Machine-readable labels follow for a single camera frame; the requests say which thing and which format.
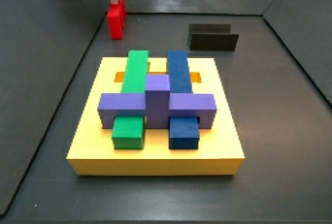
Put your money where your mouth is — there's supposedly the red cross-shaped block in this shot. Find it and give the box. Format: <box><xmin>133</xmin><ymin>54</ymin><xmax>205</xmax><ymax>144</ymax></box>
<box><xmin>106</xmin><ymin>0</ymin><xmax>126</xmax><ymax>40</ymax></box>

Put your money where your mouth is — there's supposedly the yellow base board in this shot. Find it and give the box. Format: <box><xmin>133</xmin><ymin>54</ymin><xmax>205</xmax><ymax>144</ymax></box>
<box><xmin>66</xmin><ymin>57</ymin><xmax>245</xmax><ymax>176</ymax></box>

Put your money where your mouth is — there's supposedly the purple cross-shaped block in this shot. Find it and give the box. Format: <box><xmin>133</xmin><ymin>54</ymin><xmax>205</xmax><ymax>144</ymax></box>
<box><xmin>98</xmin><ymin>75</ymin><xmax>217</xmax><ymax>129</ymax></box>

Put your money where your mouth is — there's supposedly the green long block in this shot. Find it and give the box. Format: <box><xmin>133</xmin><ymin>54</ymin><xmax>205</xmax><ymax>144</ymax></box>
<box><xmin>111</xmin><ymin>50</ymin><xmax>147</xmax><ymax>149</ymax></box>

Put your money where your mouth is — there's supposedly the blue long block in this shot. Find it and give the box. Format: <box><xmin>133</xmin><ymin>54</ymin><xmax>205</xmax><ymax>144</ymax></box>
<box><xmin>167</xmin><ymin>50</ymin><xmax>199</xmax><ymax>149</ymax></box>

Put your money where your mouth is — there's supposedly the black angle bracket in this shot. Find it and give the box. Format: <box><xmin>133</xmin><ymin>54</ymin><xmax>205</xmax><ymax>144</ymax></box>
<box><xmin>187</xmin><ymin>24</ymin><xmax>238</xmax><ymax>51</ymax></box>

